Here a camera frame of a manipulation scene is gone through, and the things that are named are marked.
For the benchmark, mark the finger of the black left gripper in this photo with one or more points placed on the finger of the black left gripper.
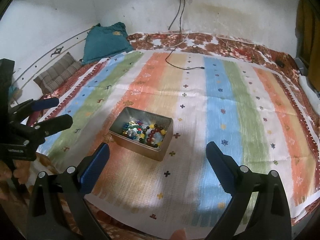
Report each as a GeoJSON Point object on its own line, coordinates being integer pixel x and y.
{"type": "Point", "coordinates": [54, 125]}
{"type": "Point", "coordinates": [42, 104]}

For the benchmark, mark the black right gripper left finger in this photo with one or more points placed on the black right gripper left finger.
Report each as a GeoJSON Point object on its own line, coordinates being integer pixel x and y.
{"type": "Point", "coordinates": [58, 209]}

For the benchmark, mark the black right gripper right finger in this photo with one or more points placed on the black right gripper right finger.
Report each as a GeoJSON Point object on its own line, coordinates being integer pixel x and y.
{"type": "Point", "coordinates": [270, 218]}

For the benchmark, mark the metal jewelry tin box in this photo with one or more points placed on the metal jewelry tin box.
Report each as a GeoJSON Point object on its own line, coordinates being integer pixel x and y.
{"type": "Point", "coordinates": [145, 133]}

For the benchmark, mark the person left hand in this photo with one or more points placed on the person left hand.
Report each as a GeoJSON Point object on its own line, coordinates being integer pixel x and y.
{"type": "Point", "coordinates": [21, 173]}

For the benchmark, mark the person right hand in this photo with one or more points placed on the person right hand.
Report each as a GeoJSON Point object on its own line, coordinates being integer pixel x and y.
{"type": "Point", "coordinates": [178, 235]}

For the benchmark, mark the grey striped cushion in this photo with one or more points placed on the grey striped cushion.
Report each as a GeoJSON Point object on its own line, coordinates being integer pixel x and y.
{"type": "Point", "coordinates": [56, 75]}

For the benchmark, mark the teal cloth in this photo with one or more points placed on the teal cloth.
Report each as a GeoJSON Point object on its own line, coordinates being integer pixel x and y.
{"type": "Point", "coordinates": [102, 42]}

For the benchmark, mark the white pillow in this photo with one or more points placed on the white pillow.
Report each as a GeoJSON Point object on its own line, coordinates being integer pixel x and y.
{"type": "Point", "coordinates": [310, 94]}

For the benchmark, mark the small black object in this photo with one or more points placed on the small black object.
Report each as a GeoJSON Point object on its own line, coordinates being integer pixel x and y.
{"type": "Point", "coordinates": [280, 64]}

